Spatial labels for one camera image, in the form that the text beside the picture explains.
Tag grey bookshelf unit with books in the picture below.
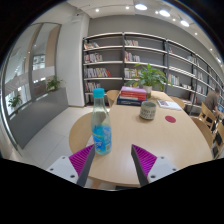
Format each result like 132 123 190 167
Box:
82 31 224 116

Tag red hardcover book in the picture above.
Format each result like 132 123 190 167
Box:
119 90 148 99
118 94 148 102

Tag potted green plant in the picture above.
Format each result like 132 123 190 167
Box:
124 63 173 99

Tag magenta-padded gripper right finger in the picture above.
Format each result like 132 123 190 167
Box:
130 144 179 188

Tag clear bottle with blue cap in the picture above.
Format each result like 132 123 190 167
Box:
90 87 113 156

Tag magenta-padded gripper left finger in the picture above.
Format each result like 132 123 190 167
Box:
46 144 96 187

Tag person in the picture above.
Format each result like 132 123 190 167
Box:
203 87 224 118

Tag small leafy ledge plant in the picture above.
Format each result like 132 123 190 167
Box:
45 75 63 93
8 94 24 113

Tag round-backed wooden chair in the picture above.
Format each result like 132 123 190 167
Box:
169 95 186 110
68 112 95 155
106 89 120 108
191 116 214 151

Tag open magazine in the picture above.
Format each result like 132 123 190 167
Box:
156 98 183 111

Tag patterned ceramic mug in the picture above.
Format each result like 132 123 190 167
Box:
139 101 158 121

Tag pink book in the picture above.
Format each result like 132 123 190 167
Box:
120 86 148 95

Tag dark blue book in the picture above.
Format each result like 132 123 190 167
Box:
116 96 148 107

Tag flat round red coaster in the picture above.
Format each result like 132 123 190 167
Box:
164 115 177 124

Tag ceiling lights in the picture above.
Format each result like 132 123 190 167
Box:
94 2 191 28

